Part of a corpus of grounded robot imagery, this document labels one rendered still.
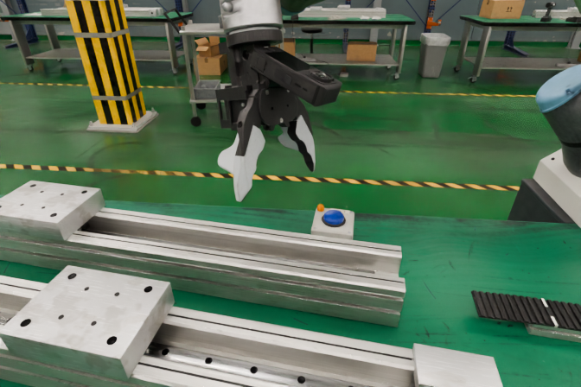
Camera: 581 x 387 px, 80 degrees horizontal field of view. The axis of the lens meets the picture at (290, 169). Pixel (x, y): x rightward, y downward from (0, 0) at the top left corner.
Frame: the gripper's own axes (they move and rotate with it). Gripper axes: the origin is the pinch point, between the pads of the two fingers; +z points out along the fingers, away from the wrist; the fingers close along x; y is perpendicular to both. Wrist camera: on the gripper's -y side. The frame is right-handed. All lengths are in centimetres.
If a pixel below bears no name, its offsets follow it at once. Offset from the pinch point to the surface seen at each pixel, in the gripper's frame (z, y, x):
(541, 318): 25.1, -27.6, -23.8
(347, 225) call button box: 14.3, 3.6, -20.5
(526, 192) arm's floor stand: 21, -20, -74
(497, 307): 24.1, -22.0, -22.0
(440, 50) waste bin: -39, 128, -483
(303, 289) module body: 18.2, 1.6, -3.1
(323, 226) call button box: 14.0, 6.8, -17.2
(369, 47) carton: -55, 205, -428
